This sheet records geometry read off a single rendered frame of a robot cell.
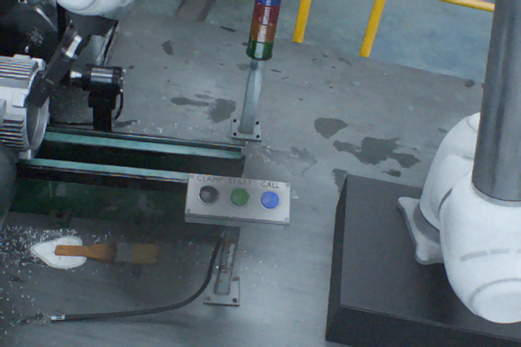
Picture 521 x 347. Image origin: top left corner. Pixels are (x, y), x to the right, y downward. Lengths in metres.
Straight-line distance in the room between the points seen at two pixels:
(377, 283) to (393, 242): 0.12
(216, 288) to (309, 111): 0.71
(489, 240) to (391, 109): 0.96
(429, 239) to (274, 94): 0.74
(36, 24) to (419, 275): 0.93
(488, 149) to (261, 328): 0.53
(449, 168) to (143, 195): 0.59
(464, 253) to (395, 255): 0.27
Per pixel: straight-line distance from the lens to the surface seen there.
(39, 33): 1.37
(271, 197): 0.97
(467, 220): 0.92
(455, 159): 1.09
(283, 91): 1.76
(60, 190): 1.25
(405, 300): 1.11
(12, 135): 1.17
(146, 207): 1.25
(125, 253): 1.22
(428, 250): 1.19
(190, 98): 1.67
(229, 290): 1.16
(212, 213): 0.96
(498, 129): 0.84
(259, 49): 1.41
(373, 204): 1.27
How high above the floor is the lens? 1.72
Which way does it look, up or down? 40 degrees down
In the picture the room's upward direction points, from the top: 11 degrees clockwise
